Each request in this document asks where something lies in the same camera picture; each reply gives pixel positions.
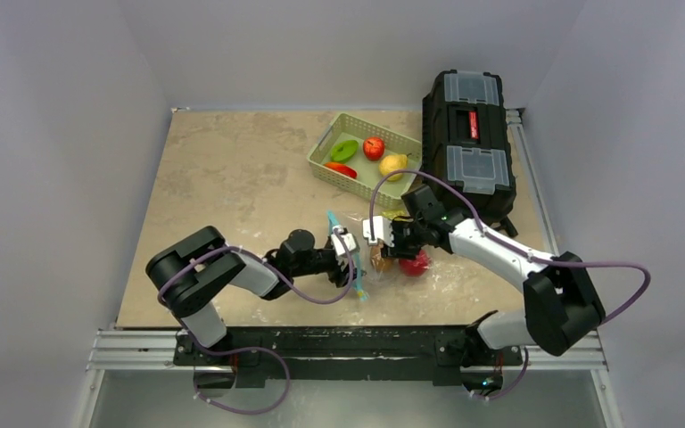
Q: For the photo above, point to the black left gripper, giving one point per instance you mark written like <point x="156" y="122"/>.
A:
<point x="337" y="275"/>

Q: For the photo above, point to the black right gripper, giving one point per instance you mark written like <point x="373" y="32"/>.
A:
<point x="396" y="237"/>

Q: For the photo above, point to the red fake apple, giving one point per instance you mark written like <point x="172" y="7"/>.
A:
<point x="417" y="266"/>

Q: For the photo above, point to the clear zip bag blue seal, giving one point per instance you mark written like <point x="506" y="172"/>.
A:
<point x="368" y="263"/>

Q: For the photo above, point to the brown fake potato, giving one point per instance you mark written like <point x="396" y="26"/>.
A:
<point x="378" y="261"/>

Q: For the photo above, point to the yellow fake lemon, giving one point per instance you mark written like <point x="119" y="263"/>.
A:
<point x="390" y="163"/>

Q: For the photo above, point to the red orange fake tomato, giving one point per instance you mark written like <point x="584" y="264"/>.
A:
<point x="342" y="169"/>

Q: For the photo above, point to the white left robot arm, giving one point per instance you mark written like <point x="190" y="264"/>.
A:
<point x="192" y="272"/>

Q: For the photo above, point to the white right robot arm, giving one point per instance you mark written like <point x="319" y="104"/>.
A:
<point x="561" y="304"/>

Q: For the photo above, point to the green perforated plastic basket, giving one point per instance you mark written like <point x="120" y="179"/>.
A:
<point x="366" y="159"/>

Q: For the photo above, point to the black toolbox clear lids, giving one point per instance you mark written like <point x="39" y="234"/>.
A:
<point x="465" y="142"/>

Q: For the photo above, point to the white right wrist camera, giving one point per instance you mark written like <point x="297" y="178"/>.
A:
<point x="377" y="230"/>

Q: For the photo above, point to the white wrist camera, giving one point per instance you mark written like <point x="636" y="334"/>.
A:
<point x="344" y="243"/>
<point x="377" y="230"/>

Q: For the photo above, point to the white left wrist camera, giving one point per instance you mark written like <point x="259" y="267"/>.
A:
<point x="344" y="243"/>

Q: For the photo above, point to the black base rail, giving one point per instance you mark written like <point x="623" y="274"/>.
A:
<point x="443" y="355"/>

